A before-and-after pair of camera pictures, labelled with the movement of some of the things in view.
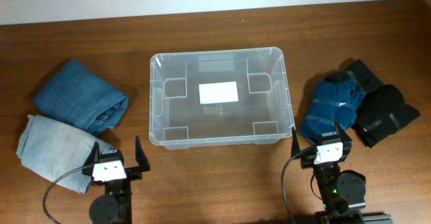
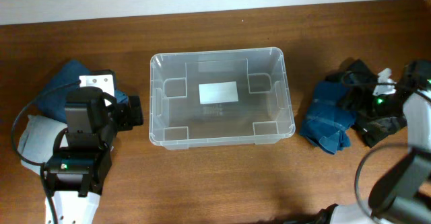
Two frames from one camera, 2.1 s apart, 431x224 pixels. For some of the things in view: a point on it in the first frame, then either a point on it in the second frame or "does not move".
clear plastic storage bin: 219,98 does not move
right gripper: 347,144 to 372,104
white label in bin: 217,92 does not move
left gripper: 133,172 to 135,109
